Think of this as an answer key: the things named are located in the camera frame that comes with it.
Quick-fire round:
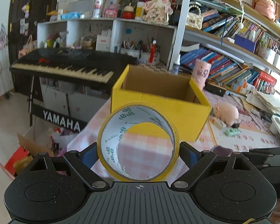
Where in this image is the white staples box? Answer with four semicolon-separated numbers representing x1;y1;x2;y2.
211;117;227;130

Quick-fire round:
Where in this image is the pink plush pig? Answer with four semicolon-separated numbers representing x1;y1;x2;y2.
213;102;240;126

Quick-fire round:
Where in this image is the pink checkered tablecloth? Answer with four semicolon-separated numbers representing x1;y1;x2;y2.
67;91;280;179

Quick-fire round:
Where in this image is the stack of papers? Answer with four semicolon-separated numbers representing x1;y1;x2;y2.
246;91;280;115

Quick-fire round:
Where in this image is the yellow cardboard box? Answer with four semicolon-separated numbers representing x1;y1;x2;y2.
110;65;212;142

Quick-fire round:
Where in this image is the red gift bag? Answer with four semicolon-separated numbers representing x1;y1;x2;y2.
0;132;55;181

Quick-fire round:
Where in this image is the pink cylindrical humidifier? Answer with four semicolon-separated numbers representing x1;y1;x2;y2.
192;59;211;90

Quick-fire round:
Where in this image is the black yamaha keyboard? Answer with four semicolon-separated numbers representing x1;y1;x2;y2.
10;48;137;94

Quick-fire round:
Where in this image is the row of leaning books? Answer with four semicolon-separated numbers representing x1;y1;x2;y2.
180;46;277;95

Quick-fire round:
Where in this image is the white blue spray bottle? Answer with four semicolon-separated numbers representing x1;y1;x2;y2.
172;55;181;75

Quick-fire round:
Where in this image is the wooden chess box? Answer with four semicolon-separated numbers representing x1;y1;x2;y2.
137;63;168;73

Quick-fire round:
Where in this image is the white shelf unit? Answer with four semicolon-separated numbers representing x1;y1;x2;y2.
37;18;177;69

